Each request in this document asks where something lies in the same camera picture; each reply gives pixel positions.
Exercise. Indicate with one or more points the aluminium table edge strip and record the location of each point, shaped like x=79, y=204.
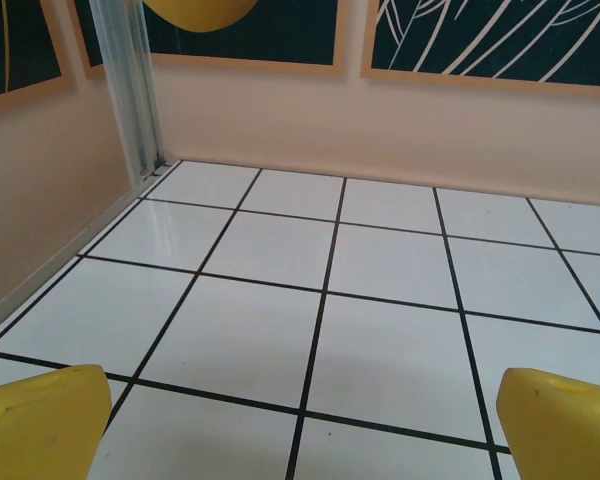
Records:
x=55, y=260

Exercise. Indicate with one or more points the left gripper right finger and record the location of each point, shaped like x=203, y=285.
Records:
x=565, y=435

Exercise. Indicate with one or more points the aluminium corner post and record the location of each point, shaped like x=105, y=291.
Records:
x=127, y=85

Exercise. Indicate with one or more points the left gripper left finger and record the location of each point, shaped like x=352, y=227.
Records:
x=35, y=430

